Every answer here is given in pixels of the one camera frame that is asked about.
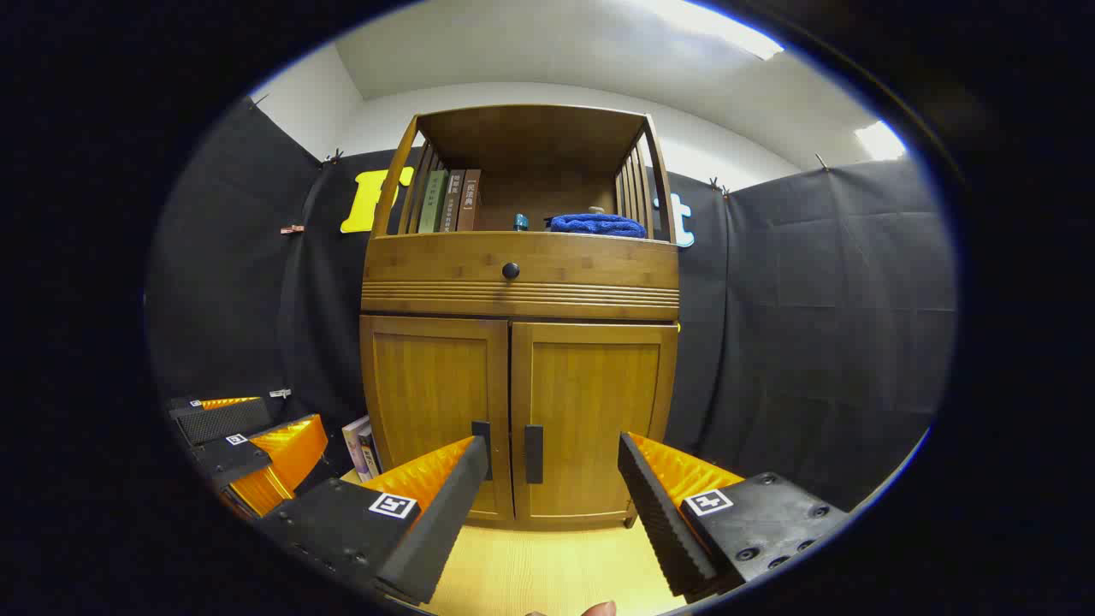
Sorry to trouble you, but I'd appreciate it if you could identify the white pink book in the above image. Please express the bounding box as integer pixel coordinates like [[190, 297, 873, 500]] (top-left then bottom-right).
[[342, 417, 373, 482]]

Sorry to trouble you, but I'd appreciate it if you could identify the green book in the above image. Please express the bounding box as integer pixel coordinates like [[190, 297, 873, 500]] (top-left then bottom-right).
[[417, 169, 449, 234]]

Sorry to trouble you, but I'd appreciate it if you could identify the wooden shoe cabinet door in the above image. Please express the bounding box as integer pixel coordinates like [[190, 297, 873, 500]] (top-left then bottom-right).
[[510, 321, 679, 527], [360, 315, 514, 523]]

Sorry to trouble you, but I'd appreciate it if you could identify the small ceiling light panel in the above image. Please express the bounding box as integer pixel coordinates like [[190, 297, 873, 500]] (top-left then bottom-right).
[[854, 121, 906, 161]]

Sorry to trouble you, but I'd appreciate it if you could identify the wooden ribbed drawer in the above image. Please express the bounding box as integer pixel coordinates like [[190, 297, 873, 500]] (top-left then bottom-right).
[[362, 231, 681, 322]]

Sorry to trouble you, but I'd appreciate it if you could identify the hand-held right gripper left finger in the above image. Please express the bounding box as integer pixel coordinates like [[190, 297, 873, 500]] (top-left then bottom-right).
[[257, 435, 490, 607]]

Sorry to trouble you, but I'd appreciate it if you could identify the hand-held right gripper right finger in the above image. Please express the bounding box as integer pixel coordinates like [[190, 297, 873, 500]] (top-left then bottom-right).
[[618, 431, 849, 600]]

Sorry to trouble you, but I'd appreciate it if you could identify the blue folded towel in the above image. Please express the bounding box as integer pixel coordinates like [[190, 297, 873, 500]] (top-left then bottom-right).
[[546, 213, 648, 240]]

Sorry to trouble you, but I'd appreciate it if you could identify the black backdrop cloth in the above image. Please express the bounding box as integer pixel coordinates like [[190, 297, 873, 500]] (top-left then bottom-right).
[[145, 96, 957, 514]]

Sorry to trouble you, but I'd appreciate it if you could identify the dark brown book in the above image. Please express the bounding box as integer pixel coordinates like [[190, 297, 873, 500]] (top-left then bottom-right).
[[440, 169, 466, 233]]

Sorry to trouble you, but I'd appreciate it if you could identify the wooden double-door shoe cabinet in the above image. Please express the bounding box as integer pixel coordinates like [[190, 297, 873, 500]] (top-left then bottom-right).
[[359, 104, 682, 533]]

